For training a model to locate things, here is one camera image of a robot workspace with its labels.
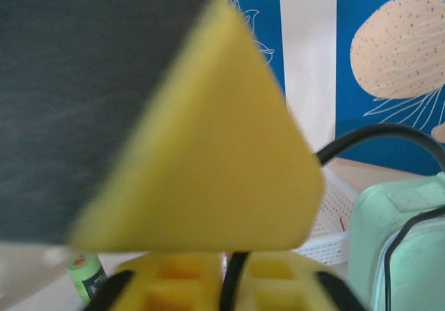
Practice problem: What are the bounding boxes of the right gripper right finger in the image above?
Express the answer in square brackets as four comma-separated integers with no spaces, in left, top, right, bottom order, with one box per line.
[239,251,366,311]

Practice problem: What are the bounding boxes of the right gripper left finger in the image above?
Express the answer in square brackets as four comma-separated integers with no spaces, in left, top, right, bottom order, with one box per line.
[81,253,224,311]

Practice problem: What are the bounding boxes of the thin black wire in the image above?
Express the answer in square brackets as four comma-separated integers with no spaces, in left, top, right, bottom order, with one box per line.
[218,122,445,311]

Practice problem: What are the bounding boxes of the green battery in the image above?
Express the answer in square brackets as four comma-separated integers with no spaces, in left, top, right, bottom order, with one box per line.
[66,253,109,305]

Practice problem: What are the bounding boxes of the white perforated plastic basket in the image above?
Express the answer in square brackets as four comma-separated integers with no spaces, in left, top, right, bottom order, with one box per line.
[298,168,359,267]

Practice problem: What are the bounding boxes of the mint green zip case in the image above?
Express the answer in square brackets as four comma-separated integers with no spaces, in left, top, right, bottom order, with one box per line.
[347,171,445,311]

